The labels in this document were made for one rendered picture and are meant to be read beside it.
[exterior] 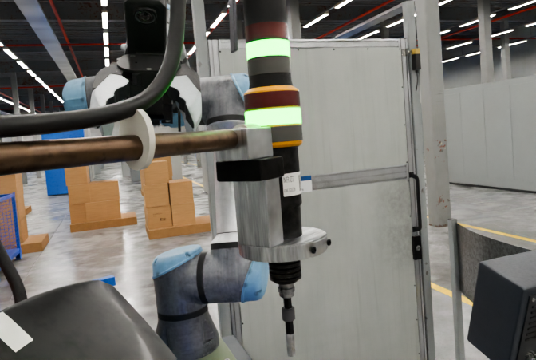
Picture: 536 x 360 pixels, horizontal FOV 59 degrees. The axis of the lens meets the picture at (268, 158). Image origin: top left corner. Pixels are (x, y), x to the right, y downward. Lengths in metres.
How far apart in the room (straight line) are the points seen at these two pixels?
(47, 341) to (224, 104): 0.80
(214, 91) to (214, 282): 0.44
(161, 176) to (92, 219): 2.21
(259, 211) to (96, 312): 0.17
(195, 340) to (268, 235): 0.80
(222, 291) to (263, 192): 0.74
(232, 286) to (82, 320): 0.66
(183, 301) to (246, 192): 0.77
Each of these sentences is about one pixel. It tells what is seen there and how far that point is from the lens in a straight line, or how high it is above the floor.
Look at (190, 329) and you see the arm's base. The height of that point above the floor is 1.13.
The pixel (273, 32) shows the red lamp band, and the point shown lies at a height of 1.62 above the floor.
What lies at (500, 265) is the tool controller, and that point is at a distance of 1.06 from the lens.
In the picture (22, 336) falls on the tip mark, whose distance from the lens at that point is 0.40.
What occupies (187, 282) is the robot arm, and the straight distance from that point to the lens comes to 1.08.
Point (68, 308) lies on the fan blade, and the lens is 0.43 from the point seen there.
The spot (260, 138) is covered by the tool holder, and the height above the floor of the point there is 1.54.
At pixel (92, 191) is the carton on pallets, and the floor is 0.70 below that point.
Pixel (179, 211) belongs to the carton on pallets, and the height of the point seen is 0.37.
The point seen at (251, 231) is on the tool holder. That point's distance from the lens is 0.34.
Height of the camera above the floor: 1.54
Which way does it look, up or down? 3 degrees down
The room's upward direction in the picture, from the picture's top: 4 degrees counter-clockwise
